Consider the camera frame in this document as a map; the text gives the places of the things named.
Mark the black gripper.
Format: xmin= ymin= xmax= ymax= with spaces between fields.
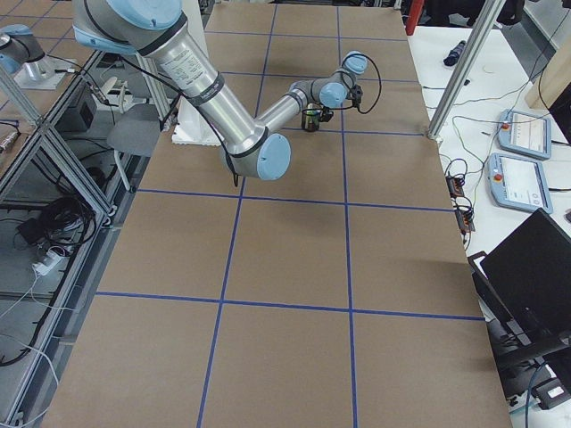
xmin=319 ymin=106 xmax=335 ymax=123

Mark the black mesh pen cup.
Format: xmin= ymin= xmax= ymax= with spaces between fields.
xmin=301 ymin=103 xmax=321 ymax=133

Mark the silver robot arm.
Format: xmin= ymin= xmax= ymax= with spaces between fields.
xmin=72 ymin=1 xmax=370 ymax=180
xmin=1 ymin=24 xmax=46 ymax=74

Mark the folded dark blue umbrella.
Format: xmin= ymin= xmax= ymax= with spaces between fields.
xmin=443 ymin=40 xmax=467 ymax=67

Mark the far orange usb hub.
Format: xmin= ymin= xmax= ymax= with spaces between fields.
xmin=445 ymin=176 xmax=465 ymax=198

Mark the orange usb hub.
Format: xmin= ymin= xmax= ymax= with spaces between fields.
xmin=445 ymin=176 xmax=465 ymax=198
xmin=454 ymin=206 xmax=476 ymax=235

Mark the near orange usb hub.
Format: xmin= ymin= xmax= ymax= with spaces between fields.
xmin=454 ymin=206 xmax=476 ymax=235

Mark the grey office chair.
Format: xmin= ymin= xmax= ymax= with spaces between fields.
xmin=106 ymin=103 xmax=161 ymax=193

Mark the near grey teach pendant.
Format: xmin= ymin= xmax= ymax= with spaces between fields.
xmin=487 ymin=152 xmax=553 ymax=214

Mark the grey teach pendant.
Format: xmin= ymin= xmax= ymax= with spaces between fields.
xmin=497 ymin=109 xmax=551 ymax=161
xmin=487 ymin=152 xmax=553 ymax=214

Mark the far grey teach pendant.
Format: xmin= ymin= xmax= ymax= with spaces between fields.
xmin=497 ymin=109 xmax=551 ymax=161

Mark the black laptop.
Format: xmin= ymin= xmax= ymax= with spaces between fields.
xmin=470 ymin=207 xmax=571 ymax=358

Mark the white power strip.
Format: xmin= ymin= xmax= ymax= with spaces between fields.
xmin=32 ymin=250 xmax=63 ymax=276

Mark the aluminium frame post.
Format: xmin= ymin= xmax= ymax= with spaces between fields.
xmin=426 ymin=0 xmax=506 ymax=140

